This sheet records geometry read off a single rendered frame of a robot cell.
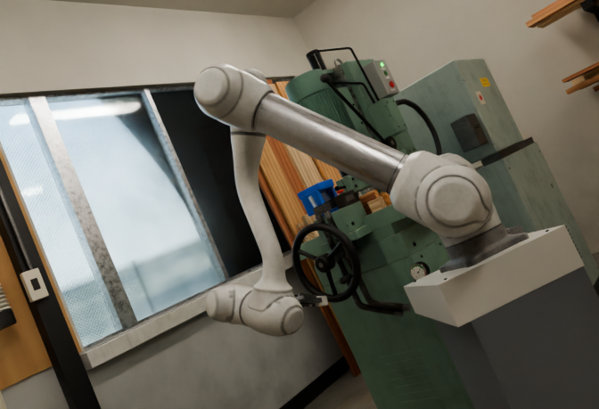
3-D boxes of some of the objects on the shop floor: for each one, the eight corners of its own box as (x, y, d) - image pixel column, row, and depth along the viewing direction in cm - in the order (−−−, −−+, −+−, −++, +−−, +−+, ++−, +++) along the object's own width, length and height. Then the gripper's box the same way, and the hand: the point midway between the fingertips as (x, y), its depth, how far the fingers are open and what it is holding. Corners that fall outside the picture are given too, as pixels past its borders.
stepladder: (398, 388, 300) (291, 195, 316) (416, 368, 320) (314, 188, 337) (423, 379, 291) (311, 181, 307) (440, 359, 311) (334, 174, 328)
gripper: (282, 284, 164) (338, 284, 180) (254, 294, 172) (310, 294, 189) (286, 310, 161) (342, 307, 178) (258, 319, 170) (314, 316, 186)
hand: (318, 300), depth 181 cm, fingers closed
